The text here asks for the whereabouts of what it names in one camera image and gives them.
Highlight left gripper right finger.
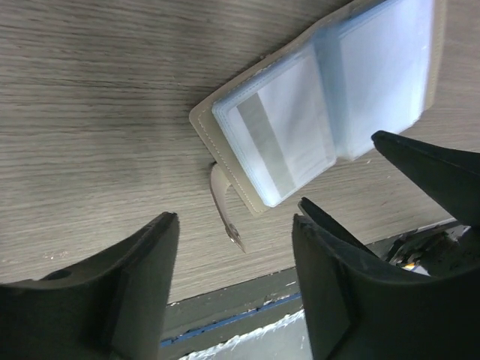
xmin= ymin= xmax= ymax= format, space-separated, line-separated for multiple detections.
xmin=292 ymin=215 xmax=479 ymax=359

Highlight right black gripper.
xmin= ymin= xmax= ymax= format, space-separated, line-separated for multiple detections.
xmin=298 ymin=130 xmax=479 ymax=278

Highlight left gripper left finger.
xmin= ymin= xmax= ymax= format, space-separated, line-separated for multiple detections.
xmin=1 ymin=212 xmax=179 ymax=359

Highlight white card with magnetic stripe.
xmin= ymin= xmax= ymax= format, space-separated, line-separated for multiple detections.
xmin=218 ymin=58 xmax=337 ymax=207

